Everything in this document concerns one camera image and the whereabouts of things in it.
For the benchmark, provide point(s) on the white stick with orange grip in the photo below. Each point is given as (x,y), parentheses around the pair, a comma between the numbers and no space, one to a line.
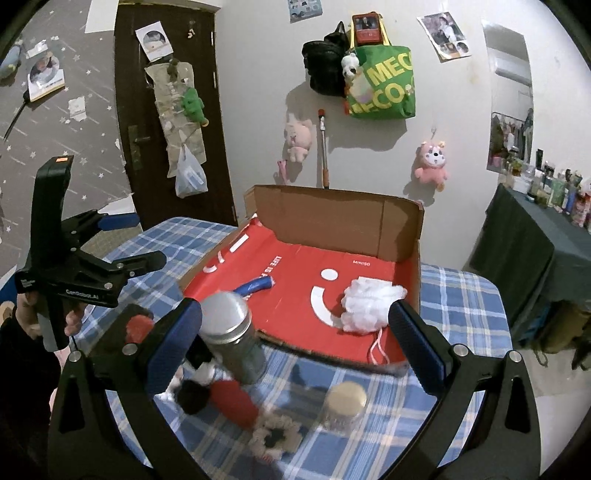
(324,147)

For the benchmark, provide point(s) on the person's left forearm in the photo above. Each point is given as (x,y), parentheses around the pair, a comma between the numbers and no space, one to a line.
(23,397)

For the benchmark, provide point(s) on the green plush toy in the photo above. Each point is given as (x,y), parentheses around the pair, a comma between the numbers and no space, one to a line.
(193,104)

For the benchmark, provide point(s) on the white plastic bag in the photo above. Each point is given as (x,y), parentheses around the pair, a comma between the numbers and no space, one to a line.
(189,177)

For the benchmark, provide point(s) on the wall calendar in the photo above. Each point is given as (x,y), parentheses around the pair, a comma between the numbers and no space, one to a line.
(44,78)

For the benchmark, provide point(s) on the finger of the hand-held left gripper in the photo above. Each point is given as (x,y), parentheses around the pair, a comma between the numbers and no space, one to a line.
(117,221)
(138,264)

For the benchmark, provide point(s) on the photo sheet on door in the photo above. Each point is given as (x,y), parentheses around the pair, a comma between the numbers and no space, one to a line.
(153,41)

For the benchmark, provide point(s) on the beige hanging organizer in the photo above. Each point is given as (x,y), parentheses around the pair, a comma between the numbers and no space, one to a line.
(168,101)

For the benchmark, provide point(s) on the small clear jar beige lid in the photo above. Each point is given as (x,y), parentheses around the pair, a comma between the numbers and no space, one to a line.
(344,408)

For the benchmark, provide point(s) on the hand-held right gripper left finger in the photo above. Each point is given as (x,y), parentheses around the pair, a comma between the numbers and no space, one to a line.
(178,332)

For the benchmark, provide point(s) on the small wall poster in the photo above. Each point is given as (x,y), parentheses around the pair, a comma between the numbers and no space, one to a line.
(304,9)

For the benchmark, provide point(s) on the olive green bag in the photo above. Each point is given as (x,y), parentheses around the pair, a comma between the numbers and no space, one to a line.
(561,327)

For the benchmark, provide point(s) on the small pink hanging item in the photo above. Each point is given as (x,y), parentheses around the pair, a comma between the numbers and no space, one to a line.
(281,170)

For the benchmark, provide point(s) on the panda plush toy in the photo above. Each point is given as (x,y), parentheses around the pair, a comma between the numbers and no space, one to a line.
(350,64)

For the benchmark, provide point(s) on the pink dog plush toy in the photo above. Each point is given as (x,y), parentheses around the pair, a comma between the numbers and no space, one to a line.
(431,164)

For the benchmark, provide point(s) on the pink bunny plush toy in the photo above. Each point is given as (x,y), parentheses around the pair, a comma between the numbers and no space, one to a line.
(298,138)

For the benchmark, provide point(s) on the black and white plush toy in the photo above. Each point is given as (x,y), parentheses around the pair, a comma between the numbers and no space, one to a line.
(194,401)

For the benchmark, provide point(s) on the black backpack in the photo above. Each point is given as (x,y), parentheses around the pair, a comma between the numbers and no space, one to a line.
(323,64)

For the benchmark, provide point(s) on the row of cosmetic bottles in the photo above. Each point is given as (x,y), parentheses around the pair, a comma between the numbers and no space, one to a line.
(554,187)

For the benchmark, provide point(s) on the white bath loofah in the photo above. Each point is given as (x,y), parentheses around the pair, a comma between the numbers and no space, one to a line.
(369,304)

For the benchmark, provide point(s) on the red fluffy pompom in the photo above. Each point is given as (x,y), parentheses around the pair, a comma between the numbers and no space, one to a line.
(140,326)

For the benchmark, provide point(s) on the dark brown door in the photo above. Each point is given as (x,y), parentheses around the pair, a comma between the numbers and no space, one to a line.
(134,92)

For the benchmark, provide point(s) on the dark green cloth covered table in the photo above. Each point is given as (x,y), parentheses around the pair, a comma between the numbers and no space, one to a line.
(526,244)

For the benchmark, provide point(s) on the green snack bag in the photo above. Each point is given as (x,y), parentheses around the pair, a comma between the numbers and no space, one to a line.
(388,87)

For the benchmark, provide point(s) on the person's left hand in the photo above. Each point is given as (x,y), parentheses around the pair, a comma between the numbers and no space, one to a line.
(71,321)

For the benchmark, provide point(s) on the red-lined cardboard box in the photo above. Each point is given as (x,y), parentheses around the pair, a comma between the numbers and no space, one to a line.
(323,221)

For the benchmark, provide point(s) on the red book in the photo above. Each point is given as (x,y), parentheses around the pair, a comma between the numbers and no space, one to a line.
(367,28)

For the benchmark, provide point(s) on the blue plush toy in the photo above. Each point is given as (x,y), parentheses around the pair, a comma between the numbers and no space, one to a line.
(9,62)

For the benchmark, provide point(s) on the blue plaid tablecloth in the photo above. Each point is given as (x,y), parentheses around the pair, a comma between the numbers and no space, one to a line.
(461,300)

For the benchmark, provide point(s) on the wall photo poster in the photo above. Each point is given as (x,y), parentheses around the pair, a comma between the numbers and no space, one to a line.
(445,37)

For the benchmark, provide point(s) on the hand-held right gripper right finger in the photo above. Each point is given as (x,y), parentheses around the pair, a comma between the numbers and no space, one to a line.
(415,341)

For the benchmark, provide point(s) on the wall mirror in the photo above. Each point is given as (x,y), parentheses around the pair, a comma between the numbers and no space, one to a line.
(508,92)

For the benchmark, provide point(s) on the large jar with silver lid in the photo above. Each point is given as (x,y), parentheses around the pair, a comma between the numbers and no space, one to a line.
(231,332)

